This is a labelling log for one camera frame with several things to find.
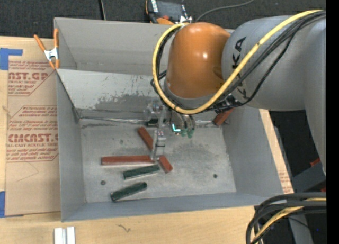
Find grey metal bin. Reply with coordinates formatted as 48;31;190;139
53;17;287;222

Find dark green flat block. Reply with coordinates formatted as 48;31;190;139
122;164;162;180
110;182;148;202

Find red-brown flat block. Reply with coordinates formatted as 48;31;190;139
137;126;174;174
212;107;235;127
100;155;157;167

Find brown cardboard board red print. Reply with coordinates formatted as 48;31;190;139
0;35;295;219

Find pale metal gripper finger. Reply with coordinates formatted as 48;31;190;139
144;100;165;128
150;130;167;163

